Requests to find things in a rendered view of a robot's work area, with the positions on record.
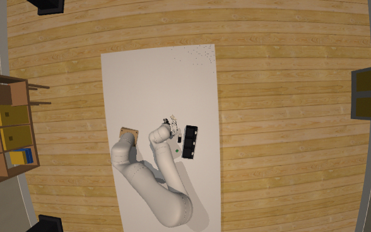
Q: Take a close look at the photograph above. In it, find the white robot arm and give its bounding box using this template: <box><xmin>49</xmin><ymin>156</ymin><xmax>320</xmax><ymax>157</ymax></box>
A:
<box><xmin>111</xmin><ymin>120</ymin><xmax>193</xmax><ymax>228</ymax></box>

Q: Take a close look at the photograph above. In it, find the black rack of three bins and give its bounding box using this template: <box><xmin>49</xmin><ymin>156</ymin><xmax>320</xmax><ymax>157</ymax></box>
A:
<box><xmin>182</xmin><ymin>125</ymin><xmax>198</xmax><ymax>159</ymax></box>

